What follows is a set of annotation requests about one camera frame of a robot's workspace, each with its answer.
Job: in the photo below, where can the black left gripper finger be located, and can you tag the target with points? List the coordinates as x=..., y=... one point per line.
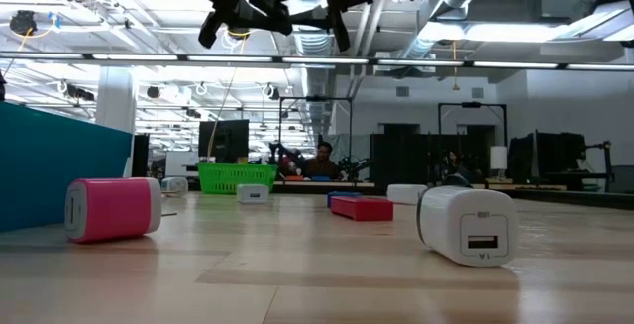
x=262, y=17
x=210, y=29

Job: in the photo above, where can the small pale blue charger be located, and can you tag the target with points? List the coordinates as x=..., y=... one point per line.
x=174, y=186

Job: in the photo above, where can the blue box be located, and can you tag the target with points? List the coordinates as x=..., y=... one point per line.
x=342, y=196

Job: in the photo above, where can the square white charger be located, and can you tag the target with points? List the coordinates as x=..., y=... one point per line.
x=406, y=194

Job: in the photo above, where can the red box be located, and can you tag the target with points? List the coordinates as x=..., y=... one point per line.
x=361, y=209

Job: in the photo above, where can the pink and white USB charger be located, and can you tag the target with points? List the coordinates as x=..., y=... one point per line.
x=114, y=210

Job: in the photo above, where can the teal plastic bin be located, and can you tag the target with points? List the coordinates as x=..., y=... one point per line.
x=49, y=165

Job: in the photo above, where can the large white USB charger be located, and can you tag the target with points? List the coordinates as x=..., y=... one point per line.
x=446, y=220

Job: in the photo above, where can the background black robot arm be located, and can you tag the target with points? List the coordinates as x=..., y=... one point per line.
x=354, y=168

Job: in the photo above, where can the long ceiling light strip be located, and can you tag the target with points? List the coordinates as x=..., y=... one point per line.
x=148, y=57

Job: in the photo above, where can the black computer monitor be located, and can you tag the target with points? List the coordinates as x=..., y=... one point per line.
x=223, y=138

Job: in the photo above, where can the green plastic basket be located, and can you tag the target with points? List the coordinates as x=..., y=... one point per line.
x=223, y=178

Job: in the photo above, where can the person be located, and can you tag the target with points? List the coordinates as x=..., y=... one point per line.
x=322, y=165
x=453, y=163

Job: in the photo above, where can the black partition screen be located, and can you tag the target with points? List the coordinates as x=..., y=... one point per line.
x=396, y=160

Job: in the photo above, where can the small white USB charger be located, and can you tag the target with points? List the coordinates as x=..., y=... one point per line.
x=252, y=193

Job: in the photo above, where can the dark grey dome object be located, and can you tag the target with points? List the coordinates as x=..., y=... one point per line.
x=455, y=180

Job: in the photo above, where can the white cylinder lamp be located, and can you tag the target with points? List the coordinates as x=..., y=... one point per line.
x=498, y=158

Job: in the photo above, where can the black equipment block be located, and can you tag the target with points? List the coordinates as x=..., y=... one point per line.
x=545, y=155

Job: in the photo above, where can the black metal frame stand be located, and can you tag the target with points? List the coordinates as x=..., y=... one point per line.
x=317, y=99
x=470, y=104

